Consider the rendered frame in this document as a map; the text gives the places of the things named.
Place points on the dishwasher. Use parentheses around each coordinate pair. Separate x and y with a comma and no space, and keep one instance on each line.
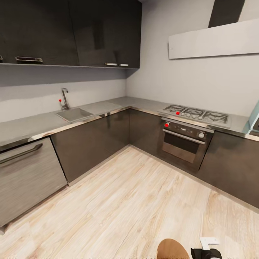
(29,173)

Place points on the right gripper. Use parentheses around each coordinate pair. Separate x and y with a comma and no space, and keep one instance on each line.
(201,254)

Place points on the burner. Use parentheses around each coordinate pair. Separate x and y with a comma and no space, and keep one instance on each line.
(207,116)

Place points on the range hood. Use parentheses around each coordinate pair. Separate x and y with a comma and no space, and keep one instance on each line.
(224,35)

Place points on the trash can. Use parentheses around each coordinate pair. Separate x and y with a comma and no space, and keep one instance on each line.
(171,249)

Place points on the oven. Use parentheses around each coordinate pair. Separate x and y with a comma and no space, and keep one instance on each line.
(183,142)

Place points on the drop in sink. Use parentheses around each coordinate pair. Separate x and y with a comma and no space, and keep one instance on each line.
(75,114)

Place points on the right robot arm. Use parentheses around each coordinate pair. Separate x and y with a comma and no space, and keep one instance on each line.
(205,252)

